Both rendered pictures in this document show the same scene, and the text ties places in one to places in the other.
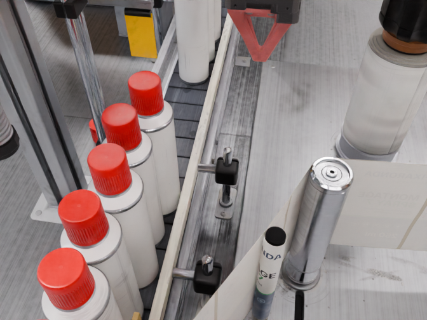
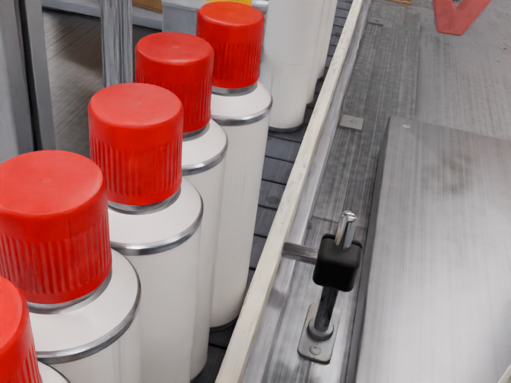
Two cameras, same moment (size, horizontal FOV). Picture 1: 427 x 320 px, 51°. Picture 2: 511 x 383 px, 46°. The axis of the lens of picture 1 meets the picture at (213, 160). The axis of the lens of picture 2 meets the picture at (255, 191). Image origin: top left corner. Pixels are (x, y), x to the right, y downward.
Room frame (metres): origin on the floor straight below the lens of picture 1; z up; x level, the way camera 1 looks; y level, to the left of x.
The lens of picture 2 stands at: (0.07, 0.04, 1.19)
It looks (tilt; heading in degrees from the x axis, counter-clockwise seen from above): 36 degrees down; 0
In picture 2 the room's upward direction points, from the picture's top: 8 degrees clockwise
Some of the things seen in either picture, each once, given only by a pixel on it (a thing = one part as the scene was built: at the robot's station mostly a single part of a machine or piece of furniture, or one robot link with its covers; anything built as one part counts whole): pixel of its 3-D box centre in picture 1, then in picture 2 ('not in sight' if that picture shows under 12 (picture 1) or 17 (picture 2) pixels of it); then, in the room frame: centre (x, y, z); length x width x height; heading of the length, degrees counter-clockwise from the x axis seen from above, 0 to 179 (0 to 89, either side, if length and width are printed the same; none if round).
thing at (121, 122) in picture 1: (134, 183); (169, 232); (0.30, 0.09, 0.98); 0.05 x 0.05 x 0.20
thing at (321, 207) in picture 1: (313, 230); not in sight; (0.25, -0.10, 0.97); 0.05 x 0.05 x 0.19
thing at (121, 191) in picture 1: (124, 223); (138, 304); (0.25, 0.09, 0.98); 0.05 x 0.05 x 0.20
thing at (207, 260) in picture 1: (194, 280); not in sight; (0.23, 0.02, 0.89); 0.06 x 0.03 x 0.12; 81
